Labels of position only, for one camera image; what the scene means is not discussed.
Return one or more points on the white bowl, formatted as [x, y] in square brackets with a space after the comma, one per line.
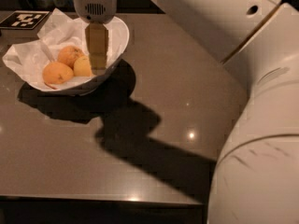
[72, 32]

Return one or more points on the black white fiducial marker card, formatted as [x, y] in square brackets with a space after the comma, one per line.
[23, 20]

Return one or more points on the orange fruit front left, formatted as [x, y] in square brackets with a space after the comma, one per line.
[57, 73]

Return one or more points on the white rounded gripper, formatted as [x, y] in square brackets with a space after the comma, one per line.
[94, 8]

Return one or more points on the orange fruit back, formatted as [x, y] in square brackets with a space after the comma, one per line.
[69, 54]

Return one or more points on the white crumpled paper liner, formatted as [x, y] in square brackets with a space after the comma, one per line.
[28, 59]

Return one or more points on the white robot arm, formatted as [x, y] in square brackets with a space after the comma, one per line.
[255, 178]

